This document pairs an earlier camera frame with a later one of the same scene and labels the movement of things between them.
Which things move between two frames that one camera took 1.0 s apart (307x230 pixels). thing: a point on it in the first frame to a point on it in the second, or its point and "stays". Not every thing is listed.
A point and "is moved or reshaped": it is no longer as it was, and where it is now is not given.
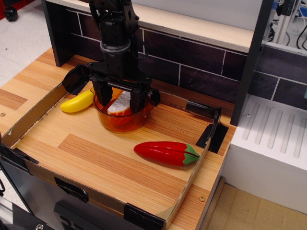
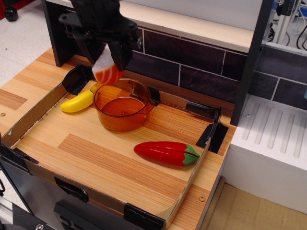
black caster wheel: x=11 y=13 stays
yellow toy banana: x=78 y=102 stays
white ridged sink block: x=267 y=156 stays
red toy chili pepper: x=165 y=153 stays
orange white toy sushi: x=122 y=106 is moved or reshaped
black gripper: x=120 y=70 to x=102 y=19
